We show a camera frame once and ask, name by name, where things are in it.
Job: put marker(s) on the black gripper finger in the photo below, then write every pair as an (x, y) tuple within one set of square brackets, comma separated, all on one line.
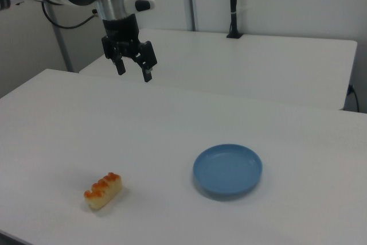
[(147, 64), (120, 67)]

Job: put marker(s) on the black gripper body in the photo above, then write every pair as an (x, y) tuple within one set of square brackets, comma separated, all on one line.
[(123, 35)]

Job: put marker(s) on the bread with orange topping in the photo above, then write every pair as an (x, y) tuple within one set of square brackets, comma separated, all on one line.
[(104, 193)]

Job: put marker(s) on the blue round plate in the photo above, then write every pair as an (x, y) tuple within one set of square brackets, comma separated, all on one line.
[(228, 170)]

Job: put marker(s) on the black pole stand with base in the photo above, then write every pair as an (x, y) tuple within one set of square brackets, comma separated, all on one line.
[(234, 4)]

